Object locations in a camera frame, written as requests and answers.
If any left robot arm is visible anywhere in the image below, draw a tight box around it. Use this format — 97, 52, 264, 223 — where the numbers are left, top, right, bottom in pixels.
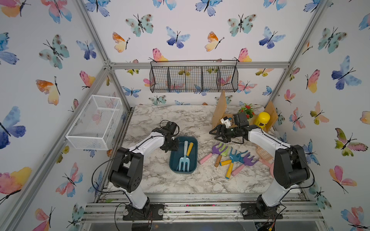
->
108, 121, 180, 210

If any white mesh wall basket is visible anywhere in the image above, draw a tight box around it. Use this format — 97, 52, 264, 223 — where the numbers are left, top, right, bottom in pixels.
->
66, 95, 123, 151

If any wooden shelf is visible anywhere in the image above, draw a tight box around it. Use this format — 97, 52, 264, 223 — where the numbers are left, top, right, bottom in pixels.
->
212, 90, 278, 132

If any teal plastic storage box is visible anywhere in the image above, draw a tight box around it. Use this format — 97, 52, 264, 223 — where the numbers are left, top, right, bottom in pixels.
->
169, 136, 198, 174

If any orange pink sieve shovel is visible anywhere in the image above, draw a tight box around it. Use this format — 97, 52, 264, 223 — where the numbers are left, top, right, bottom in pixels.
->
256, 146, 274, 177

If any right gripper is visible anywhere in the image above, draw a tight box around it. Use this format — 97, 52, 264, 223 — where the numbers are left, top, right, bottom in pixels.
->
209, 124, 241, 142

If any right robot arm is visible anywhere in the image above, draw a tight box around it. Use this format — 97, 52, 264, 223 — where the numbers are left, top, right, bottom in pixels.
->
209, 113, 310, 208

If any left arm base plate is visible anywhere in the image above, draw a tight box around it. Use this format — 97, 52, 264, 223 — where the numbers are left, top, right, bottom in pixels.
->
122, 203, 164, 221

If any light blue fork white handle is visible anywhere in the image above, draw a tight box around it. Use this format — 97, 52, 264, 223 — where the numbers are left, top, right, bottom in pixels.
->
178, 141, 188, 172

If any purple rake pink handle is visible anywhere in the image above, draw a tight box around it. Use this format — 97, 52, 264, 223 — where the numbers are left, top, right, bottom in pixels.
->
198, 142, 226, 165
231, 152, 259, 176

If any black wire wall basket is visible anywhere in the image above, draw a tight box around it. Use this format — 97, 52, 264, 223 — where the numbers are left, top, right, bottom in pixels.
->
149, 60, 239, 96

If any potted red flower plant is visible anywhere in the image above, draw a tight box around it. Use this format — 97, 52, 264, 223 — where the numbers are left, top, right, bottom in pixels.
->
238, 104, 255, 119

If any yellow canister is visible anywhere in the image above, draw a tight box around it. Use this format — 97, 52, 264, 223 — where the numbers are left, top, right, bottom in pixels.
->
253, 112, 271, 129

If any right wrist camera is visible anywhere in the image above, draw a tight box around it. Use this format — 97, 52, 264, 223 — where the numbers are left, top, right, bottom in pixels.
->
220, 116, 233, 128

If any blue rake yellow handle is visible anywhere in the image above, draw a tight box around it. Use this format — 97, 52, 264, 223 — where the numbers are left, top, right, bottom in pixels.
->
182, 142, 194, 172

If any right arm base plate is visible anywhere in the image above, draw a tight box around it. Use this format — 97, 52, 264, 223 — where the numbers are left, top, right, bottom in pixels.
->
240, 202, 283, 220

